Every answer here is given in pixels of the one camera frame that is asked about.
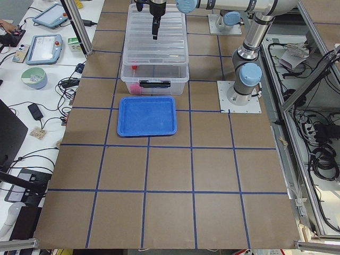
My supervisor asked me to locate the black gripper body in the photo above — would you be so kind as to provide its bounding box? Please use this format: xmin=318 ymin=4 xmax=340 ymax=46
xmin=149 ymin=0 xmax=167 ymax=16

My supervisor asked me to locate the clear plastic box lid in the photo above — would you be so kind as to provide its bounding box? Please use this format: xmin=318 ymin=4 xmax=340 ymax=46
xmin=123 ymin=4 xmax=189 ymax=66

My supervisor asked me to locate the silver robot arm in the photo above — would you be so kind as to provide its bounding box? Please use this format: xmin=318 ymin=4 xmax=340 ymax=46
xmin=135 ymin=0 xmax=242 ymax=40
xmin=176 ymin=0 xmax=298 ymax=106

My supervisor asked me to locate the clear plastic storage box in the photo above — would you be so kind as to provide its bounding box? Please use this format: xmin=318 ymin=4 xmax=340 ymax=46
xmin=121 ymin=64 xmax=189 ymax=96

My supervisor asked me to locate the red block in box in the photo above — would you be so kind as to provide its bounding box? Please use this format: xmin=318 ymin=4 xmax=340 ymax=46
xmin=129 ymin=83 xmax=142 ymax=95

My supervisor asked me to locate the blue plastic tray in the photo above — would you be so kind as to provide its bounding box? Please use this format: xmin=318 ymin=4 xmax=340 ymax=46
xmin=117 ymin=96 xmax=177 ymax=137

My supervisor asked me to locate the green white carton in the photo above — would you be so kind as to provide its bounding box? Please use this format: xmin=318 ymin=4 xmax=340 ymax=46
xmin=67 ymin=37 xmax=82 ymax=52

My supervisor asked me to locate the far teach pendant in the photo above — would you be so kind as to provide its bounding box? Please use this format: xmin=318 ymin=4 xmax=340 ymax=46
xmin=32 ymin=4 xmax=68 ymax=29

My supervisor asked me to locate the teach pendant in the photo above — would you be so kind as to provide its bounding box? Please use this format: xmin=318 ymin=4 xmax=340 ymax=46
xmin=32 ymin=4 xmax=68 ymax=29
xmin=25 ymin=34 xmax=63 ymax=65

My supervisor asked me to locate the near teach pendant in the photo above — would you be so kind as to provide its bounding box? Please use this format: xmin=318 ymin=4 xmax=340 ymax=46
xmin=25 ymin=34 xmax=63 ymax=65

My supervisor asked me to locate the green ceramic bowl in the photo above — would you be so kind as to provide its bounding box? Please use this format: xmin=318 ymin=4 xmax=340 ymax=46
xmin=21 ymin=67 xmax=48 ymax=89

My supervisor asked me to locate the phone with case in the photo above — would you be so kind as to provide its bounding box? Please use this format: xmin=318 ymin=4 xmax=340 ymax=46
xmin=12 ymin=44 xmax=30 ymax=63

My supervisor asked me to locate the black power adapter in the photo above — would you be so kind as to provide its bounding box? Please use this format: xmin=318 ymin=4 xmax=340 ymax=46
xmin=28 ymin=103 xmax=43 ymax=121

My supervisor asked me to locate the black monitor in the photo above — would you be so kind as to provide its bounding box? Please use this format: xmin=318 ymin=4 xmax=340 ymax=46
xmin=0 ymin=100 xmax=28 ymax=172

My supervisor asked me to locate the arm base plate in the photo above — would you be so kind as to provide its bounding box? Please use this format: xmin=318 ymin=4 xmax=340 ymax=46
xmin=217 ymin=81 xmax=262 ymax=114
xmin=208 ymin=14 xmax=242 ymax=36

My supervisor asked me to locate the aluminium frame post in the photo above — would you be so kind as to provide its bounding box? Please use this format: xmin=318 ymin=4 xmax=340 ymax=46
xmin=61 ymin=0 xmax=93 ymax=56

